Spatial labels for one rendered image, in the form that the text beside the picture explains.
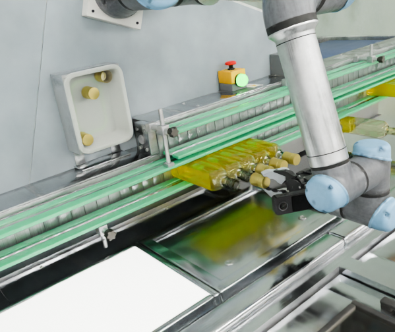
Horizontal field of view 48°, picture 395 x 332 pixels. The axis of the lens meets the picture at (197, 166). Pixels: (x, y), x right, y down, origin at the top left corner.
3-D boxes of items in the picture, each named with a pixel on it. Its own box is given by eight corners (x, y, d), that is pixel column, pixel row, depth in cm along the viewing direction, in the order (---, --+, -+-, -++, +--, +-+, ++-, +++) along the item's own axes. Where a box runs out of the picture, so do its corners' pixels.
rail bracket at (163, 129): (151, 162, 131) (176, 171, 122) (141, 107, 125) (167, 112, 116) (159, 159, 133) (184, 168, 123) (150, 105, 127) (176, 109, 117)
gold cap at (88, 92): (80, 87, 124) (86, 88, 121) (91, 84, 126) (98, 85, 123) (82, 99, 126) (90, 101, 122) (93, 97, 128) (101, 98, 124)
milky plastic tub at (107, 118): (68, 151, 128) (82, 157, 121) (49, 73, 120) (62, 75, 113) (120, 134, 138) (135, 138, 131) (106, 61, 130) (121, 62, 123)
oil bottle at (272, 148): (225, 154, 151) (273, 166, 135) (223, 138, 149) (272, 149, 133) (237, 149, 154) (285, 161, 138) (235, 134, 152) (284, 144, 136)
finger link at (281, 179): (273, 167, 122) (300, 180, 116) (258, 174, 119) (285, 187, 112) (273, 157, 121) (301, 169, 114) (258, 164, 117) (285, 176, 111)
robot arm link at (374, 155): (370, 156, 85) (368, 207, 89) (399, 140, 91) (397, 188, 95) (334, 149, 91) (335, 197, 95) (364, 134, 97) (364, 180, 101)
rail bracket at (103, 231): (86, 240, 123) (109, 257, 113) (80, 219, 121) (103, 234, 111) (98, 234, 126) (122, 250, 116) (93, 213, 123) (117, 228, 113)
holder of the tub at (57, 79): (72, 167, 130) (84, 173, 124) (49, 74, 120) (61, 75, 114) (122, 150, 140) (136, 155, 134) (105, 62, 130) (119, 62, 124)
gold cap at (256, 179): (250, 186, 121) (262, 190, 117) (248, 174, 120) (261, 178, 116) (258, 182, 123) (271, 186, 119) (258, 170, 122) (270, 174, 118)
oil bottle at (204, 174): (171, 176, 138) (217, 193, 122) (169, 160, 136) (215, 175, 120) (185, 170, 141) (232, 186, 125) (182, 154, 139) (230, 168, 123)
